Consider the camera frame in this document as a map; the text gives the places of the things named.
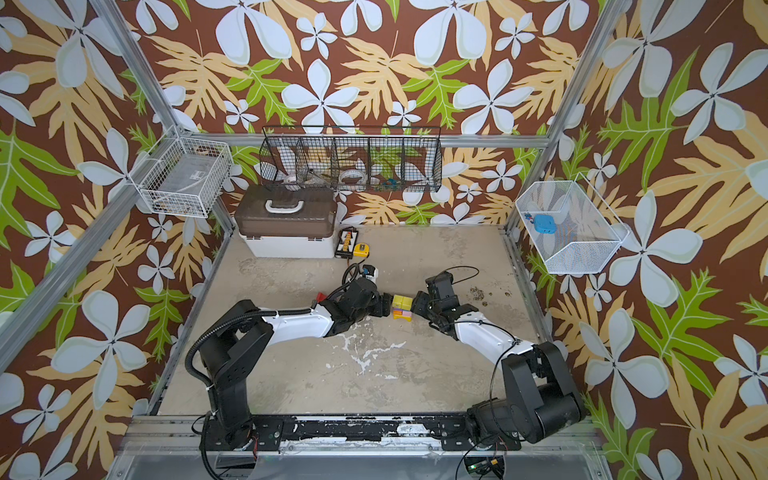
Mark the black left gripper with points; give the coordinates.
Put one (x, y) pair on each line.
(384, 305)

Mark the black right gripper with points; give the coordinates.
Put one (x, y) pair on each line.
(421, 305)

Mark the lime green wooden cube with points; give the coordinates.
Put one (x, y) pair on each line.
(408, 302)

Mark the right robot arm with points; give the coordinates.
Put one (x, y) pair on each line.
(541, 397)

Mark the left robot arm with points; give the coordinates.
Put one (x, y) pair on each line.
(225, 355)

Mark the yellow tape measure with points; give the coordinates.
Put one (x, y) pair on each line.
(361, 250)

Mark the black charging board yellow connectors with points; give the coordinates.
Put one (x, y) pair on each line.
(346, 243)

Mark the brown lid white toolbox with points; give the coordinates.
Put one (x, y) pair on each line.
(287, 222)

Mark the blue object in basket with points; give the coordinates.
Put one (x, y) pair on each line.
(544, 224)

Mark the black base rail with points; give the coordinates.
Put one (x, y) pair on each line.
(441, 431)

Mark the black wire wall basket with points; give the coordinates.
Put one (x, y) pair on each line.
(352, 159)

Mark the white wire basket right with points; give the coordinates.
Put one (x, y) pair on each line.
(589, 232)

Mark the white wire basket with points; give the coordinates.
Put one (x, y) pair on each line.
(182, 174)
(589, 232)

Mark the white wire basket left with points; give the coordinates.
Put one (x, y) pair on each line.
(182, 174)

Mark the aluminium corner frame post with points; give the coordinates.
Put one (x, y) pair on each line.
(587, 65)

